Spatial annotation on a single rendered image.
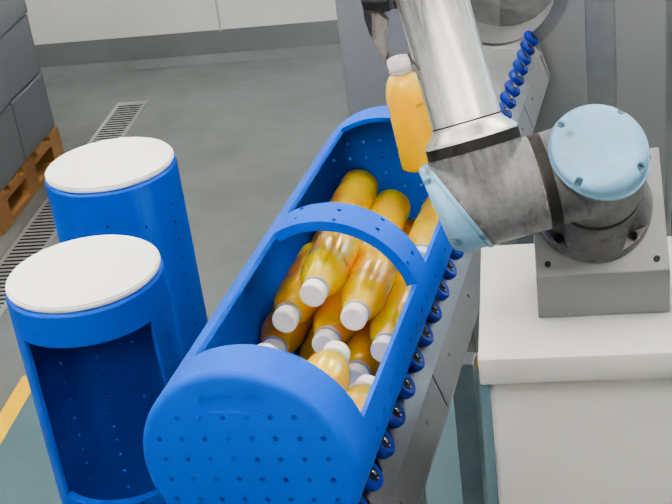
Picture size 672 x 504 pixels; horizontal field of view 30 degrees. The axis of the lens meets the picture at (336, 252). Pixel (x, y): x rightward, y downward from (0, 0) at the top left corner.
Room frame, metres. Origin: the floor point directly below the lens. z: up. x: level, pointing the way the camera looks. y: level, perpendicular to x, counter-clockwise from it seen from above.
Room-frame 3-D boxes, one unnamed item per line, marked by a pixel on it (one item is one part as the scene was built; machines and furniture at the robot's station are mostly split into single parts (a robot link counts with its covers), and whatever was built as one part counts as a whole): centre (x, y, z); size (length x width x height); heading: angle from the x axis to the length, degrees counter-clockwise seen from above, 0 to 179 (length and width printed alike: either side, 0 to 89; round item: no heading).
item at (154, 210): (2.51, 0.46, 0.59); 0.28 x 0.28 x 0.88
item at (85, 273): (2.00, 0.45, 1.03); 0.28 x 0.28 x 0.01
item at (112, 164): (2.51, 0.46, 1.03); 0.28 x 0.28 x 0.01
